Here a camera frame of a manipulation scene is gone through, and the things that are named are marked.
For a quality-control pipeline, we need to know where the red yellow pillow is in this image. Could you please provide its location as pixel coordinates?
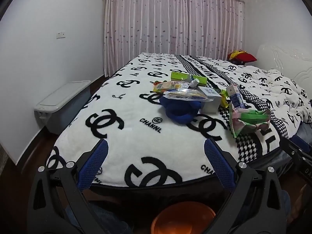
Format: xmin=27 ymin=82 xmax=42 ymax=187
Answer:
xmin=227 ymin=50 xmax=257 ymax=65

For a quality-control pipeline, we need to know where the pink patterned curtain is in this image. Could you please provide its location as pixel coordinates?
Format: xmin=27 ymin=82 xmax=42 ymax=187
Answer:
xmin=104 ymin=0 xmax=245 ymax=76

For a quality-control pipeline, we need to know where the blue white cookie wrapper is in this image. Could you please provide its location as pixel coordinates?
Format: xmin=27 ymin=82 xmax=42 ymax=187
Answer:
xmin=226 ymin=84 xmax=245 ymax=109

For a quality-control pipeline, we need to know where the clear plastic snack bag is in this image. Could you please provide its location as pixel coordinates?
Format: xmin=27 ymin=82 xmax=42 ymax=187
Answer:
xmin=163 ymin=89 xmax=206 ymax=102

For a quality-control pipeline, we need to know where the green yellow snack wrapper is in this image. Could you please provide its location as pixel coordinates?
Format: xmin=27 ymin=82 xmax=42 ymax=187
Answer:
xmin=219 ymin=90 xmax=230 ymax=108

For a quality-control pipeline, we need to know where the orange plastic trash bin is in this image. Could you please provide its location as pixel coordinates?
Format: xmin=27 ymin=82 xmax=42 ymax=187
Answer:
xmin=150 ymin=202 xmax=216 ymax=234

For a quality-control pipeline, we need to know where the small white bottle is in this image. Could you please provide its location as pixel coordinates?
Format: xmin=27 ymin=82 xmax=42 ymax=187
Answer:
xmin=189 ymin=78 xmax=199 ymax=89

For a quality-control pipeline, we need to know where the white black logo blanket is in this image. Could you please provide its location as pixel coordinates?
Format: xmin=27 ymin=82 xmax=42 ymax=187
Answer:
xmin=47 ymin=53 xmax=311 ymax=188

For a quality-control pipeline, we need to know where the blue cloth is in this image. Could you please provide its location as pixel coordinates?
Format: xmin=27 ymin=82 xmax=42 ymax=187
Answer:
xmin=159 ymin=97 xmax=201 ymax=125

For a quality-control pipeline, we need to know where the white wall socket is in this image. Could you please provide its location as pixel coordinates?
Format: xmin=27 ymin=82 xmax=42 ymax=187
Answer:
xmin=56 ymin=31 xmax=66 ymax=39

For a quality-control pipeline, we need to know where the grey plastic storage box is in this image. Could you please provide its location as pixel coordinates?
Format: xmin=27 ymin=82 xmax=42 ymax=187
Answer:
xmin=34 ymin=80 xmax=91 ymax=135

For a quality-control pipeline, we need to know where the white bed headboard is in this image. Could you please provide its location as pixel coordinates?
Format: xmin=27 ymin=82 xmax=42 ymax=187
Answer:
xmin=255 ymin=44 xmax=311 ymax=91

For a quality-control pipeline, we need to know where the long green cardboard box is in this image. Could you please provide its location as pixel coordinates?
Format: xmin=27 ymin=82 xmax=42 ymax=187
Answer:
xmin=170 ymin=72 xmax=207 ymax=86

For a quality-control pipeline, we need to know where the green pink wrapper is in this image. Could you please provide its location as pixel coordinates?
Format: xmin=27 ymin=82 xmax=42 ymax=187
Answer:
xmin=229 ymin=104 xmax=271 ymax=138

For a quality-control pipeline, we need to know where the orange snack bag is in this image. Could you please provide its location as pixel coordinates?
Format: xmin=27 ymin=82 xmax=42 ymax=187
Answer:
xmin=153 ymin=81 xmax=189 ymax=93

